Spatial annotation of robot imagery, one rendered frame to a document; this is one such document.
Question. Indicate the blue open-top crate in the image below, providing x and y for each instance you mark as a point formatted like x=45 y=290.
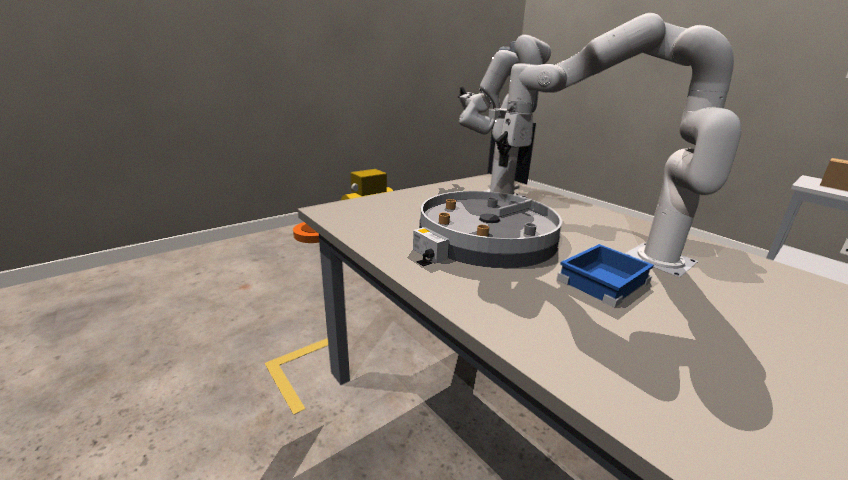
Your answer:
x=616 y=267

